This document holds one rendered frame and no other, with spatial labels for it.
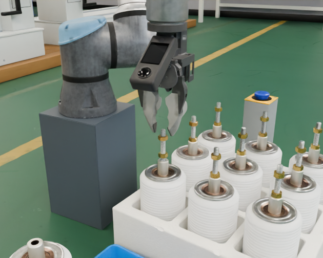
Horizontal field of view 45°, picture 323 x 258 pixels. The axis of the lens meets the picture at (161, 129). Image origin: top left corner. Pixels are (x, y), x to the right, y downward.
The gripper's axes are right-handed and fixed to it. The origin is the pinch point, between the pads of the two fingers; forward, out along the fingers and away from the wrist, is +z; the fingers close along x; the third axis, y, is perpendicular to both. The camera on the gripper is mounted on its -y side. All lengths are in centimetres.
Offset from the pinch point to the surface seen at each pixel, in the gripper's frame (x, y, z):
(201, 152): -3.5, 13.0, 9.9
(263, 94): -10.7, 38.8, 2.2
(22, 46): 168, 124, 18
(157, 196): -1.2, -4.0, 12.8
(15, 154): 76, 28, 35
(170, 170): -1.0, 2.1, 10.0
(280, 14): 77, 499, 27
